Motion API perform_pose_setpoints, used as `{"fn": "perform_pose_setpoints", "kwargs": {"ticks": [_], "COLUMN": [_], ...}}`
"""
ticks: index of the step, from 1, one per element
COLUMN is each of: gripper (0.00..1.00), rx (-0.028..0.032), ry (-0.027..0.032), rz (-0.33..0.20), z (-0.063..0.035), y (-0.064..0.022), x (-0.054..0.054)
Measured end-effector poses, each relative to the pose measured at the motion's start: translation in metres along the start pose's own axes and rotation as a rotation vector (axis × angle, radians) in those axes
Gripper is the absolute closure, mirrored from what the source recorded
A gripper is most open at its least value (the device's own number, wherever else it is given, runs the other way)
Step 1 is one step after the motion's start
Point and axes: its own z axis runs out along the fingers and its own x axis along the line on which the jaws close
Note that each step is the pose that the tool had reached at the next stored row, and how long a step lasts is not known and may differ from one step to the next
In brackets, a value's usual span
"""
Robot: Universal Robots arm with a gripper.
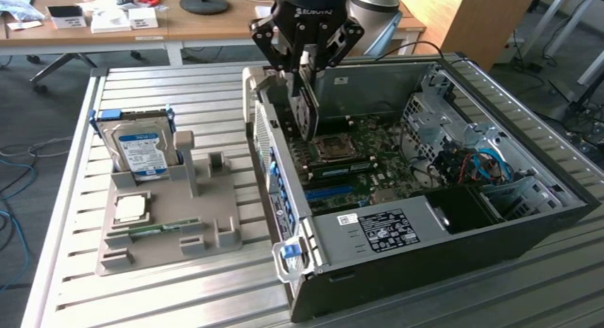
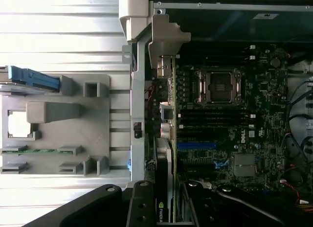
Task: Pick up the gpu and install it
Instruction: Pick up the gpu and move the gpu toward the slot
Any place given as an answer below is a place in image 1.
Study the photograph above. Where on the silver CPU chip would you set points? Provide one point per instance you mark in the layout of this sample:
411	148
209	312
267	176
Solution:
132	208

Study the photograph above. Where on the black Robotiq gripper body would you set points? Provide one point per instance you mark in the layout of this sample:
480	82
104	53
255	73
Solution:
309	10

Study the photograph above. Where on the stack of white papers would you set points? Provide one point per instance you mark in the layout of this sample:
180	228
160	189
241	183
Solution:
264	12

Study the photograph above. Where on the grey power supply unit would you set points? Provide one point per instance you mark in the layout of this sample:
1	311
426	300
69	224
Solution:
340	243

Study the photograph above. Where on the hard disk in blue caddy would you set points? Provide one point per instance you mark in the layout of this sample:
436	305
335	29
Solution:
142	151

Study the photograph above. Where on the wide white cardboard box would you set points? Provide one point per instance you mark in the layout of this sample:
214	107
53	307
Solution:
112	24

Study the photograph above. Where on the white box with black top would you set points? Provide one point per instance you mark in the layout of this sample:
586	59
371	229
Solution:
67	18

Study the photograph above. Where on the Nvidia graphics card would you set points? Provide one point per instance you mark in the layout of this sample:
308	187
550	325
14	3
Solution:
304	112

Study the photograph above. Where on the clear plastic bag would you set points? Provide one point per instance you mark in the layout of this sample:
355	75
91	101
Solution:
22	6

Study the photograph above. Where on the black round lamp base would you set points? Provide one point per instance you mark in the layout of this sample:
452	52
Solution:
205	4

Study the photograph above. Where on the grey metal desk frame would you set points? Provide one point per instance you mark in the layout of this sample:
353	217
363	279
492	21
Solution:
594	68

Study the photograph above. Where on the white paper card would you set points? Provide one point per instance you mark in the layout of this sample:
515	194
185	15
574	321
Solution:
25	25

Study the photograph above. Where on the small white cardboard box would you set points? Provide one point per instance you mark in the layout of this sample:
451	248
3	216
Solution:
142	18

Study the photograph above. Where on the blue card retention clip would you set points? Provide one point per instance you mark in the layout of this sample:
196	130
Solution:
275	169
283	197
279	183
287	212

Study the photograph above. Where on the silver metal disk bay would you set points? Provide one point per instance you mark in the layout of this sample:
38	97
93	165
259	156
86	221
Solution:
519	197

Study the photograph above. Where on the dark green RAM stick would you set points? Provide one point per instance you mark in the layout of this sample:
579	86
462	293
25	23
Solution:
340	170

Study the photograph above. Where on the green motherboard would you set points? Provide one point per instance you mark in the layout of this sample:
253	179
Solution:
377	165

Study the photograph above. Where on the black open PC case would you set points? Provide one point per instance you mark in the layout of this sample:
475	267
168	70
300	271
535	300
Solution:
426	268

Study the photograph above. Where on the metal CPU socket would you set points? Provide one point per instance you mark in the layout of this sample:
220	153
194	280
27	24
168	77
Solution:
335	147

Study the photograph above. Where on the blue expansion slot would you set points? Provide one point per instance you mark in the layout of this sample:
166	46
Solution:
331	192

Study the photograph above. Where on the wooden cabinet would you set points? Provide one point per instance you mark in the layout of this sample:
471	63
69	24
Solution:
472	24

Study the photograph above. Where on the grey plastic parts rack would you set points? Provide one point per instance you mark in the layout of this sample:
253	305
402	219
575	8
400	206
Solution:
161	246

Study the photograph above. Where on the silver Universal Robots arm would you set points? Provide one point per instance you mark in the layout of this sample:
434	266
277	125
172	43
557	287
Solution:
373	17

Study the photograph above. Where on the blue case latch tab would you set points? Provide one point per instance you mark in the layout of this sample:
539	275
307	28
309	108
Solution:
289	252

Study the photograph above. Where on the light wooden office desk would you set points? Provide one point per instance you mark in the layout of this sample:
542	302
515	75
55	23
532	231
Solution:
204	24

